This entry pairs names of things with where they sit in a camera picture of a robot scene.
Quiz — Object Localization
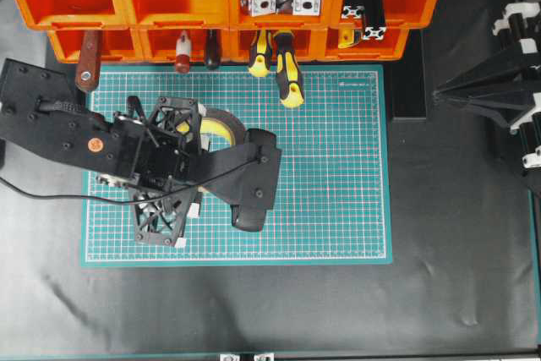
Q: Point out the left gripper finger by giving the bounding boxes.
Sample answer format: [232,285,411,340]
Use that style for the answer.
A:
[146,97,210,152]
[132,189,202,248]

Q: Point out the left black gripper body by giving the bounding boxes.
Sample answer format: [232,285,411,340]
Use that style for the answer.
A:
[96,96,202,200]

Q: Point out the foam tape roll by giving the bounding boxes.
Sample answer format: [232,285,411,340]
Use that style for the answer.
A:
[172,107,246,154]

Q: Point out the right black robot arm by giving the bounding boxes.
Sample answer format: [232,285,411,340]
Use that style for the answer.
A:
[434,2,540,171]

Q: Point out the lower orange end bin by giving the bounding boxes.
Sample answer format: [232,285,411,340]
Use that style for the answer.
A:
[47,29,145,63]

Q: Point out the orange end bin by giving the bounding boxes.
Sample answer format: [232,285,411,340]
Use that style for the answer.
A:
[47,29,145,63]
[16,0,128,30]

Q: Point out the smaller yellow black screwdriver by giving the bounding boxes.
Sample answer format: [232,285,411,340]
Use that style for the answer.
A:
[248,30,272,78]

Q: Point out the upper orange end bin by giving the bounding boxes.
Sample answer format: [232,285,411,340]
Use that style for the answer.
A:
[16,0,128,30]

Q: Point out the lower orange bin yellow screwdrivers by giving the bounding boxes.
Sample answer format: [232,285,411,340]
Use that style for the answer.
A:
[228,30,326,63]

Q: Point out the green cutting mat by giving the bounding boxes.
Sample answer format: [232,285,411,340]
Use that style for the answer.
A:
[81,65,392,267]

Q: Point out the upper orange bin with brackets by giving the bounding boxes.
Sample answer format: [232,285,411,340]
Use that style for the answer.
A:
[228,0,334,30]

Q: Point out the lower orange bin small screwdriver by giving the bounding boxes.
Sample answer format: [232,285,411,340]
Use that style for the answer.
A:
[322,29,409,62]

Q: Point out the black table cloth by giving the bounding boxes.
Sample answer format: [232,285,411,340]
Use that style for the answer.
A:
[0,0,541,357]

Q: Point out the red white tool handle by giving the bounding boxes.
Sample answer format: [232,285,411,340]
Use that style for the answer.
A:
[174,30,192,74]

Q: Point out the dark wooden tool handle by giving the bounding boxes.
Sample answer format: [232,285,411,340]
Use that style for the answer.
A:
[204,30,221,70]

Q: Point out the lower orange bin wooden handles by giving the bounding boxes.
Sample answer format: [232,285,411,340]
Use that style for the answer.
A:
[137,27,232,64]

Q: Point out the brown wooden handle with ring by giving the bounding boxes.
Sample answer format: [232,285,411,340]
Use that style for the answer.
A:
[75,30,103,93]

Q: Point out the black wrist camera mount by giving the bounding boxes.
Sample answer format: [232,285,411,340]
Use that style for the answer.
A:
[186,129,281,232]

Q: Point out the thin black cable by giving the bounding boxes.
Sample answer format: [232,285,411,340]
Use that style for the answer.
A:
[0,154,260,205]

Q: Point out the black rack base plate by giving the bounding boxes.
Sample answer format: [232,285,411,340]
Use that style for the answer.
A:
[384,30,427,122]

